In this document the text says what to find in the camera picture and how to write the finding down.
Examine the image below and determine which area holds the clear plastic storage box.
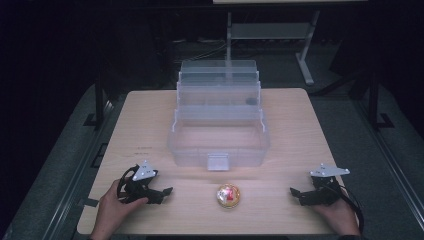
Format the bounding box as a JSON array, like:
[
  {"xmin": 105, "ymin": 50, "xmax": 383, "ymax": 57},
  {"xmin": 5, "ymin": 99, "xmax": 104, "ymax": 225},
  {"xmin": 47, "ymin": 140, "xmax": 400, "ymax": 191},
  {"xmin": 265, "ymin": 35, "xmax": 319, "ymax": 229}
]
[{"xmin": 167, "ymin": 59, "xmax": 271, "ymax": 172}]

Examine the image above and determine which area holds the dark tape strip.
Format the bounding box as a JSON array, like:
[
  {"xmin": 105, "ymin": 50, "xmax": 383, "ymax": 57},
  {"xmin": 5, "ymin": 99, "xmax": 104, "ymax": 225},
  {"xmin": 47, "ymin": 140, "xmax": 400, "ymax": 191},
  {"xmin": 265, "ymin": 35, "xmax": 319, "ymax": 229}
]
[{"xmin": 79, "ymin": 198, "xmax": 100, "ymax": 208}]

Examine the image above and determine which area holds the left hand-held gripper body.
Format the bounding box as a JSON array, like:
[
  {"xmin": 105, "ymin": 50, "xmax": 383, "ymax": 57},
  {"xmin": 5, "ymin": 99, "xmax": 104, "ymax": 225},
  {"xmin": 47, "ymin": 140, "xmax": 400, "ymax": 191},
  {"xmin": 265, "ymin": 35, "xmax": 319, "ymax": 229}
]
[{"xmin": 118, "ymin": 160, "xmax": 160, "ymax": 205}]

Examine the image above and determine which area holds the person's left hand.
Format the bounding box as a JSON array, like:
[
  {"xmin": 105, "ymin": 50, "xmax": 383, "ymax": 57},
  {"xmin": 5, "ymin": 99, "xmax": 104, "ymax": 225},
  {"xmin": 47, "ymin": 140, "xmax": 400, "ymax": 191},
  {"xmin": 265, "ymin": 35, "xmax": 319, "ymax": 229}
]
[{"xmin": 90, "ymin": 178, "xmax": 149, "ymax": 240}]

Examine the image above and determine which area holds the black metal stand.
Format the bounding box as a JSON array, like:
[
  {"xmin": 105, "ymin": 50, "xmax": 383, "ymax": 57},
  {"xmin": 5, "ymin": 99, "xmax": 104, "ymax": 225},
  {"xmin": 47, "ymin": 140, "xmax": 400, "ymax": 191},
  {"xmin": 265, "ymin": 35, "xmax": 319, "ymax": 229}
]
[
  {"xmin": 366, "ymin": 71, "xmax": 396, "ymax": 131},
  {"xmin": 83, "ymin": 71, "xmax": 109, "ymax": 128}
]

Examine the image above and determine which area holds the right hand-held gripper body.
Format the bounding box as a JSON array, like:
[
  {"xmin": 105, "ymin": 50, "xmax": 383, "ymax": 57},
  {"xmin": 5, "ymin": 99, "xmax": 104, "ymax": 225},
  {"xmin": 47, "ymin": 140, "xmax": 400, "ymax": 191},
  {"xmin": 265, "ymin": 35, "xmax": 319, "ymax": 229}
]
[{"xmin": 308, "ymin": 163, "xmax": 351, "ymax": 206}]

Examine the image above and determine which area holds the person's right hand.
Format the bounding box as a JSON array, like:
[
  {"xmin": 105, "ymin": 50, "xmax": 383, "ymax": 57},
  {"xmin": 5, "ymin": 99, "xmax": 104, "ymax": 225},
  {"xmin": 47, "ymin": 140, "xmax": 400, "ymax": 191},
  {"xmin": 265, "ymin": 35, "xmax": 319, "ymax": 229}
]
[{"xmin": 312, "ymin": 191, "xmax": 362, "ymax": 236}]

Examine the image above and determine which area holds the white metal table frame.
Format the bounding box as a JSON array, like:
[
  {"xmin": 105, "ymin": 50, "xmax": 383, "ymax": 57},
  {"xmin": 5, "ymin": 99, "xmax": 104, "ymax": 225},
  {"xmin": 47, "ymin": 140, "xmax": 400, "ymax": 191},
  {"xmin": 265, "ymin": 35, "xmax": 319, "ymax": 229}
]
[{"xmin": 225, "ymin": 9, "xmax": 322, "ymax": 86}]

